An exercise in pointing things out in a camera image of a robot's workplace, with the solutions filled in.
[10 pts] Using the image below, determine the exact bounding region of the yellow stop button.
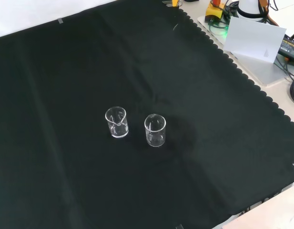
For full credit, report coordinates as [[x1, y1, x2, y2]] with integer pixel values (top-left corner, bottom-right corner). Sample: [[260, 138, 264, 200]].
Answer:
[[206, 0, 225, 23]]

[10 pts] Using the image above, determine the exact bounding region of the grey base plate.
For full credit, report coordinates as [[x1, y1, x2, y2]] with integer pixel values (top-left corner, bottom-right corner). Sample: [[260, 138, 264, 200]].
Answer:
[[196, 10, 294, 85]]

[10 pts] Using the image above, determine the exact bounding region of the pale white board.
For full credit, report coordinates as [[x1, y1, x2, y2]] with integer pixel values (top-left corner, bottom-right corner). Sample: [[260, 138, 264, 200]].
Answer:
[[223, 16, 287, 64]]

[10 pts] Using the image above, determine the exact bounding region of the black cloth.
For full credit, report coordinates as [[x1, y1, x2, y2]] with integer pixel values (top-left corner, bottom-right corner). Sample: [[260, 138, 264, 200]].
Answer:
[[0, 0, 294, 229]]

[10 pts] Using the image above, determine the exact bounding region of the clear glass beaker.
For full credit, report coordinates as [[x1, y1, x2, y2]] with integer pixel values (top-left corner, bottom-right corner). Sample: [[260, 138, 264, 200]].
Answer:
[[104, 106, 130, 139], [144, 114, 167, 147]]

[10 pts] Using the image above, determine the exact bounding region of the orange cable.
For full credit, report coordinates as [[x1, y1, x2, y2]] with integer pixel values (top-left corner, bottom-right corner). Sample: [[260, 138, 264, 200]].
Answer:
[[257, 0, 280, 27]]

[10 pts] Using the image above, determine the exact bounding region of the black power adapter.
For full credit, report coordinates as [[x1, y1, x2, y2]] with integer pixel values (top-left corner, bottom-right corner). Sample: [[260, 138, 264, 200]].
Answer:
[[277, 34, 294, 62]]

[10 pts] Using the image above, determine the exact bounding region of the green cable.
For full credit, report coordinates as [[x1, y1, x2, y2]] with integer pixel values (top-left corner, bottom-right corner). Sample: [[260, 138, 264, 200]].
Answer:
[[208, 20, 230, 37]]

